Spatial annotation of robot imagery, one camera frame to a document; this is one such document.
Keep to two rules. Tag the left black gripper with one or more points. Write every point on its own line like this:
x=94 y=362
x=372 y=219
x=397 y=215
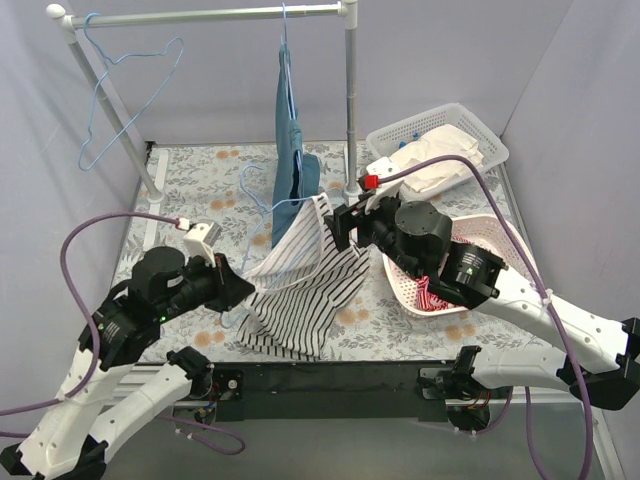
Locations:
x=223 y=282

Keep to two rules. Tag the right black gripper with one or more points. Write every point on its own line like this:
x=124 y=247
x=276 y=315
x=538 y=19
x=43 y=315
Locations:
x=348 y=223

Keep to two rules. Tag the black white striped tank top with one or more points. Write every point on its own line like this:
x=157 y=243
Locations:
x=300 y=287

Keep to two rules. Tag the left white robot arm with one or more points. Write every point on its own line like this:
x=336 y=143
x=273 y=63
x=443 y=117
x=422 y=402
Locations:
x=79 y=434

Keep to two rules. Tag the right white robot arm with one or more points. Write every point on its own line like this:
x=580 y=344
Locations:
x=591 y=357

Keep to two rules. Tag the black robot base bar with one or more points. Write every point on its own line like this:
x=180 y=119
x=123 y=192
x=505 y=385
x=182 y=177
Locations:
x=332 y=390

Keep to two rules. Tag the blue hanger holding garment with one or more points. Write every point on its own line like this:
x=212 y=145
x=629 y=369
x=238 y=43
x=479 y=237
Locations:
x=285 y=30

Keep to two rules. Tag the blue hanging garment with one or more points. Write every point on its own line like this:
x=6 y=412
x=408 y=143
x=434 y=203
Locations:
x=284 y=216

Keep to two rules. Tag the small blue object in basket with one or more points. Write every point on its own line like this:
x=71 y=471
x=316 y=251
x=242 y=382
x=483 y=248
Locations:
x=415 y=136

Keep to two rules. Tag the red white striped garment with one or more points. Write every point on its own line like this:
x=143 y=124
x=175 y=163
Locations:
x=427 y=301

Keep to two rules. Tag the grey white clothes rack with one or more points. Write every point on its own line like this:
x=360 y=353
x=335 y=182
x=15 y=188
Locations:
x=69 y=24

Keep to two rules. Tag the white plastic laundry basket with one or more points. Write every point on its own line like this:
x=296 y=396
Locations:
x=483 y=230

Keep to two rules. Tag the white basket at back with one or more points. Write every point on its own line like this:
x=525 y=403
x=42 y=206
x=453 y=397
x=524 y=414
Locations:
x=448 y=129

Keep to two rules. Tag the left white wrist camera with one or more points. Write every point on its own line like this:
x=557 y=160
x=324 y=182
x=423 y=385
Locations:
x=199 y=241

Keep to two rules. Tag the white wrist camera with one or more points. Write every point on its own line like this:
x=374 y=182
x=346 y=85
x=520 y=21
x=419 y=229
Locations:
x=384 y=168
x=199 y=241

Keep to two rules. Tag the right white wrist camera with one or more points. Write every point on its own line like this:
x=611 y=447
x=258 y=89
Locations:
x=384 y=168

